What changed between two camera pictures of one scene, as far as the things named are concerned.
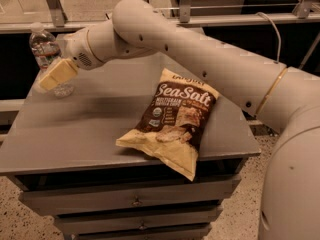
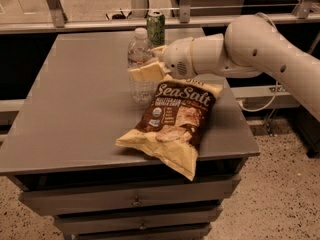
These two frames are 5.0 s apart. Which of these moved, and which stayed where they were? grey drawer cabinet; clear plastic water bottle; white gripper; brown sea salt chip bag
Moved: white gripper; clear plastic water bottle
Stayed: brown sea salt chip bag; grey drawer cabinet
